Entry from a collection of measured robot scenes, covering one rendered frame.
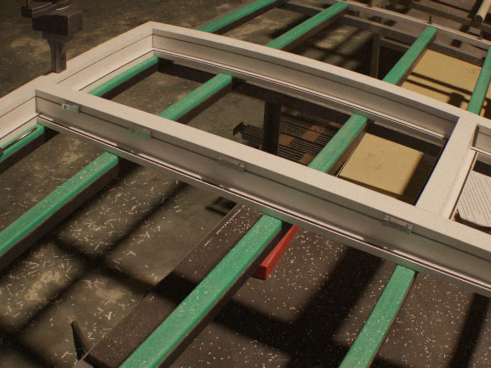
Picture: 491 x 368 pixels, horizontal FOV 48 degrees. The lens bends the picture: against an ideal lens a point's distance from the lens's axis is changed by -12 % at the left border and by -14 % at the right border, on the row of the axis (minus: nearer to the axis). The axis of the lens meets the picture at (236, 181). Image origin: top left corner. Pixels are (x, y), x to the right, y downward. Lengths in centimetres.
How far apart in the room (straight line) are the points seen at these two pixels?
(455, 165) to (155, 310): 64
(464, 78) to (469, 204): 87
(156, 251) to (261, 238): 132
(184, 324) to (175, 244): 147
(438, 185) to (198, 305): 45
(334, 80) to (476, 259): 61
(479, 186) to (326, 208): 74
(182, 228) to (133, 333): 122
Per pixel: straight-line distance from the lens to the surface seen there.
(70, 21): 127
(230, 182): 104
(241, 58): 145
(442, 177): 105
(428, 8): 259
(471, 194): 159
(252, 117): 309
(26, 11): 126
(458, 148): 115
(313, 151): 223
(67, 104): 122
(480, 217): 151
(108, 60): 147
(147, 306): 123
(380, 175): 157
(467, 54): 203
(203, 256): 134
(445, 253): 94
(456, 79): 229
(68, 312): 206
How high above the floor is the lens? 147
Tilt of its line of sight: 34 degrees down
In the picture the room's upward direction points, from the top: 3 degrees clockwise
